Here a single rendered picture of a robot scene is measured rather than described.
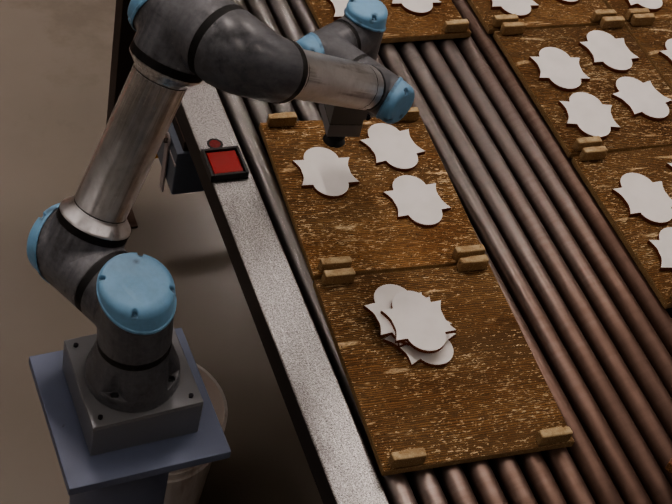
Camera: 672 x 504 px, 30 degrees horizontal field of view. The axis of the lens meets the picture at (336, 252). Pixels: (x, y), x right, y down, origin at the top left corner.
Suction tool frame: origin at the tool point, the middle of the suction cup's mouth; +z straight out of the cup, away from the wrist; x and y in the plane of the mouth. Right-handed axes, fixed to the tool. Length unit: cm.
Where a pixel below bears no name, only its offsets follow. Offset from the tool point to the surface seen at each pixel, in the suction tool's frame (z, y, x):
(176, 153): 19.9, 16.8, 26.3
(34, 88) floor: 103, 132, 49
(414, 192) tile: 8.2, -5.9, -16.8
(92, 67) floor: 103, 143, 31
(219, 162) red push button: 9.7, 3.7, 20.4
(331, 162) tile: 8.2, 2.3, -1.6
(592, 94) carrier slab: 9, 26, -67
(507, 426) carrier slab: 9, -61, -20
